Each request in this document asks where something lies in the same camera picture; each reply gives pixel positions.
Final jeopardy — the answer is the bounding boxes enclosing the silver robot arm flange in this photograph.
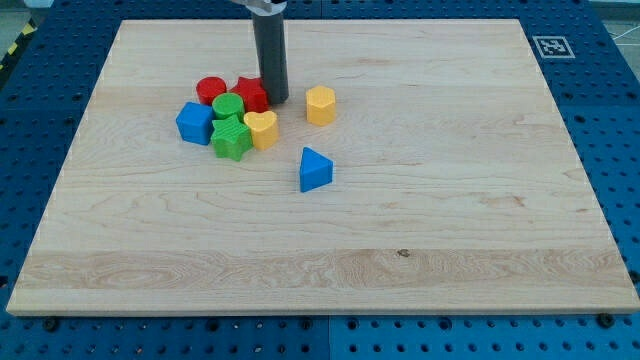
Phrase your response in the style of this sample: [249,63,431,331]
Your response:
[230,0,287,16]

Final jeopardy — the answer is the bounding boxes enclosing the yellow hexagon block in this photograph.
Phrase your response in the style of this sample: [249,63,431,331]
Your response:
[306,86,336,126]

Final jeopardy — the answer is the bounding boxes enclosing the blue triangle block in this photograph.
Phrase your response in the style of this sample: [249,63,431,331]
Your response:
[299,147,334,192]

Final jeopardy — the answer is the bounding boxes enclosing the yellow heart block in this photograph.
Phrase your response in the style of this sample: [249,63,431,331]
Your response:
[244,111,280,150]

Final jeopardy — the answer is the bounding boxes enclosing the green star block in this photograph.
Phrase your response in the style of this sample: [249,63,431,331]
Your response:
[210,115,253,162]

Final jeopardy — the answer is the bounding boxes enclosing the red star block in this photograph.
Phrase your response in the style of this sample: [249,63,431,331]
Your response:
[230,77,269,113]

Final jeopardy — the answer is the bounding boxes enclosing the green cylinder block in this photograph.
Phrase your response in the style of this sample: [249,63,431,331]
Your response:
[212,92,245,121]

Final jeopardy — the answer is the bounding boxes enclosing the light wooden board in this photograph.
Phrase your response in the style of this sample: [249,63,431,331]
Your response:
[7,19,639,316]

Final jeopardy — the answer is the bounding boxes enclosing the blue cube block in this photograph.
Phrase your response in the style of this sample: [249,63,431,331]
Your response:
[176,102,214,145]

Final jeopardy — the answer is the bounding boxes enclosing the red cylinder block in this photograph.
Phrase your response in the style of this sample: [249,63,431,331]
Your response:
[195,76,227,105]

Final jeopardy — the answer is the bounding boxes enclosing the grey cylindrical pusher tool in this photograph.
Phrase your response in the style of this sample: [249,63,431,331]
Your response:
[252,13,289,105]

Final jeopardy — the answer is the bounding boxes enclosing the white fiducial marker tag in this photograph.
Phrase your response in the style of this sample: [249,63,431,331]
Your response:
[532,35,575,59]

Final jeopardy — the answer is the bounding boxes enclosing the black bolt front left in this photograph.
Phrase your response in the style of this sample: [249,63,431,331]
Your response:
[42,317,59,333]

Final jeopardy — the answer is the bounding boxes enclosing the black bolt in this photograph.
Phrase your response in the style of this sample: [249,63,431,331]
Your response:
[42,317,59,333]
[596,313,615,329]

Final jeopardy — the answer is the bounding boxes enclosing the black bolt front right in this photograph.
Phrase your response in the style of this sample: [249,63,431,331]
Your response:
[596,313,615,329]

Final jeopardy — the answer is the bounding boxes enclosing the yellow black hazard tape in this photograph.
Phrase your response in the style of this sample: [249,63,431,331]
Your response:
[1,18,37,73]

